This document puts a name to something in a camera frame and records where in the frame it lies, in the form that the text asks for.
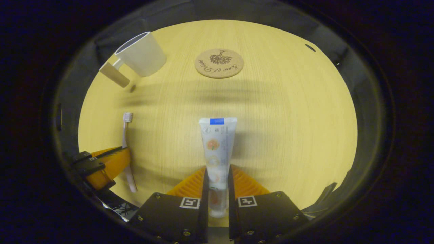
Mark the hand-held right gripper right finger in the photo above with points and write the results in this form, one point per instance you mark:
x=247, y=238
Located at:
x=231, y=217

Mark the pale pink toothbrush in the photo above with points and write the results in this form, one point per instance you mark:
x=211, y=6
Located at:
x=125, y=135

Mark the white toothpaste tube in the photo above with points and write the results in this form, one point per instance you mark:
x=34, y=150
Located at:
x=217, y=152

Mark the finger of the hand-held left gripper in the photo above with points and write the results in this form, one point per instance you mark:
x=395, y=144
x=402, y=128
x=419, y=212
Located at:
x=112, y=166

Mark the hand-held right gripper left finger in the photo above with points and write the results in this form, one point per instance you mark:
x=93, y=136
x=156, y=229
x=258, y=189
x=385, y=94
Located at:
x=204, y=217

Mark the white cup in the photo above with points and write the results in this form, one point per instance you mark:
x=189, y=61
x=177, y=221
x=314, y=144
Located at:
x=144, y=57

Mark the round cork coaster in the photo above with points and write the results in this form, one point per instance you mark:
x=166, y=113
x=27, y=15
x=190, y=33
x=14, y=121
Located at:
x=220, y=69

